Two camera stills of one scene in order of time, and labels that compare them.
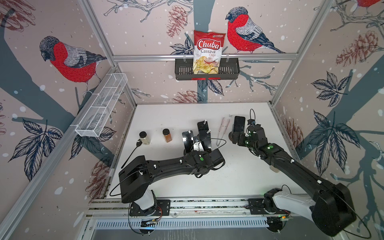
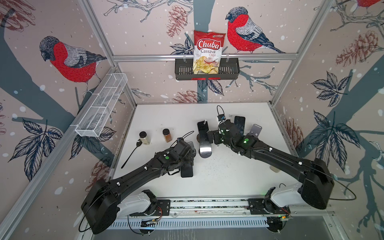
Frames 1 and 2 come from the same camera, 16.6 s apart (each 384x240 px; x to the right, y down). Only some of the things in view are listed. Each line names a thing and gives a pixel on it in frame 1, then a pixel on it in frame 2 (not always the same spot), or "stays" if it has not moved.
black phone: x=239 y=123 stays
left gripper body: x=208 y=151 → x=188 y=159
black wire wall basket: x=229 y=68 stays
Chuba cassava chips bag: x=207 y=47 stays
